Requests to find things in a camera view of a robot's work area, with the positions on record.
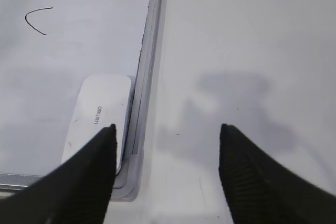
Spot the white whiteboard eraser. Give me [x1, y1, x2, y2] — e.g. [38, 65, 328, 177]
[61, 74, 133, 173]

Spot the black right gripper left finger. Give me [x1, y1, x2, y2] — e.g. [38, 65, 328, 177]
[1, 124, 117, 223]

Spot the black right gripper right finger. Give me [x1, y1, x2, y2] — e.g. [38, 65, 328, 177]
[218, 124, 335, 223]

